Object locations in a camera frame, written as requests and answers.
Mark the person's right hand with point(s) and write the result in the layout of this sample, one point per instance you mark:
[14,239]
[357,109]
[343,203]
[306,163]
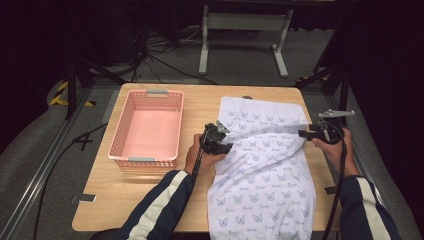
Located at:
[346,151]

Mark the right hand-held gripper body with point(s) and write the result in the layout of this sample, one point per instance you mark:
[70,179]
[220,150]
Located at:
[328,131]

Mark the black metal stand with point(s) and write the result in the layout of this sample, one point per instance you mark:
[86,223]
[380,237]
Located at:
[343,90]

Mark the white printed cloth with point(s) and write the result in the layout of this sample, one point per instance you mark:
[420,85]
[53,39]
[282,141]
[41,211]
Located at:
[263,173]

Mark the grey round table grommet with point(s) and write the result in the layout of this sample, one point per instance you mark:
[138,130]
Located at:
[247,97]

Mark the person's left hand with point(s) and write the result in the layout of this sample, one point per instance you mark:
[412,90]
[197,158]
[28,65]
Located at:
[196,156]

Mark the grey metal desk frame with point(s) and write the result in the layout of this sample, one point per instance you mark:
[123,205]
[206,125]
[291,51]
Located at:
[246,21]

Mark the black tripod stand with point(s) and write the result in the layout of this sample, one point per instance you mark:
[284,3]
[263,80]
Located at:
[71,90]

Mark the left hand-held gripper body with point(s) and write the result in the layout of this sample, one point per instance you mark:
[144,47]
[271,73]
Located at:
[213,138]

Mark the metal floor rail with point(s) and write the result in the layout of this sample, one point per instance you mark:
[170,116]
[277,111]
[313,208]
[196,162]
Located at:
[36,180]
[366,166]

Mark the pink plastic basket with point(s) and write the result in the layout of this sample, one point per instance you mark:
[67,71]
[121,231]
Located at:
[150,133]

